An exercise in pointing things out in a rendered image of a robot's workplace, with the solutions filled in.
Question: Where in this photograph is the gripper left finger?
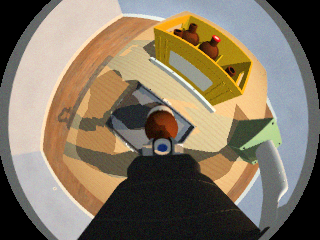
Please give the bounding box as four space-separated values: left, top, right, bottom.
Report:
142 138 155 156

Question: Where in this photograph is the yellow crate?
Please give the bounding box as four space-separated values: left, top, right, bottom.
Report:
153 15 253 106

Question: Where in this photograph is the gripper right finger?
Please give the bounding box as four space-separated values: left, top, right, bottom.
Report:
169 137 183 155

